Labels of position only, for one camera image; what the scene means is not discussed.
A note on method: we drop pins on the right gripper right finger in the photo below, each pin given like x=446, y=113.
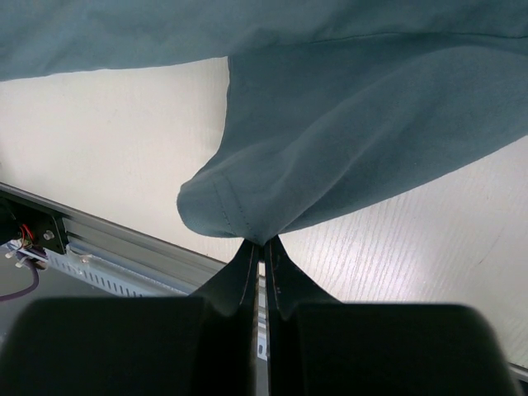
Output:
x=320, y=346

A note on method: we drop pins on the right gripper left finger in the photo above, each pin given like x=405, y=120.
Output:
x=200, y=344

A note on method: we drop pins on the blue-grey t-shirt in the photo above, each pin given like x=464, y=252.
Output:
x=332, y=105

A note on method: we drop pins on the white slotted cable duct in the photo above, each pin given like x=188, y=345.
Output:
x=110, y=277

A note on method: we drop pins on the aluminium mounting rail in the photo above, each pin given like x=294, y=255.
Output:
x=148, y=256

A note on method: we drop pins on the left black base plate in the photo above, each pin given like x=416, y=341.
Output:
x=37, y=226

